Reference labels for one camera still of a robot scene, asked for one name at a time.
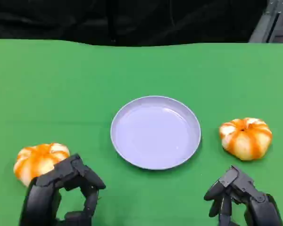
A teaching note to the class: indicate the grey metal frame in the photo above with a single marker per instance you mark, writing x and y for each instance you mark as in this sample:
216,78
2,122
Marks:
266,23

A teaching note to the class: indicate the lilac plate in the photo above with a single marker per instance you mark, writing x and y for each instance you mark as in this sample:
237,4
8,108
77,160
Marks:
155,133

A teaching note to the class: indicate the green table cloth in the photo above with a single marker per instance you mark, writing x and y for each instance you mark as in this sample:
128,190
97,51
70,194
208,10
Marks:
61,94

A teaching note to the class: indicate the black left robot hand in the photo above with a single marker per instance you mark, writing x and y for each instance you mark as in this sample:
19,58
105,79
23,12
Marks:
49,179

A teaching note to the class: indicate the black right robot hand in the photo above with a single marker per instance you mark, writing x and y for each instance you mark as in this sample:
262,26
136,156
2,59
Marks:
254,200

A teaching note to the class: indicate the orange and white bread roll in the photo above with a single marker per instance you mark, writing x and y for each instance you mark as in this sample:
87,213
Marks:
246,141
35,160

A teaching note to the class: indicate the black backdrop curtain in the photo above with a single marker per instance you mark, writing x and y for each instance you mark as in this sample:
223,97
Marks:
108,18

